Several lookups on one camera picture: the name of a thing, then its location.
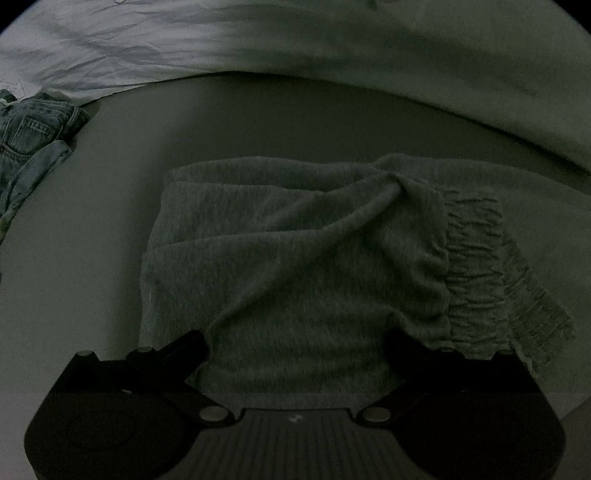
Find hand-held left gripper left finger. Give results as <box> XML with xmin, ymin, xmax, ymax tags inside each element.
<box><xmin>51</xmin><ymin>330</ymin><xmax>236</xmax><ymax>428</ymax></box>

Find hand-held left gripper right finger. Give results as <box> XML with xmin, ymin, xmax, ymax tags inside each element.
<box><xmin>355</xmin><ymin>331</ymin><xmax>548</xmax><ymax>428</ymax></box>

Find grey pants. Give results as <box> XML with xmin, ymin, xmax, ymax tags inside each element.
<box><xmin>139</xmin><ymin>154</ymin><xmax>575</xmax><ymax>395</ymax></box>

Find blue jeans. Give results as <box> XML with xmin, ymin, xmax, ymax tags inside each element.
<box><xmin>0</xmin><ymin>90</ymin><xmax>89</xmax><ymax>245</ymax></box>

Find carrot printed white sheet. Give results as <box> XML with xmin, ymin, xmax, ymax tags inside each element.
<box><xmin>0</xmin><ymin>0</ymin><xmax>591</xmax><ymax>174</ymax></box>

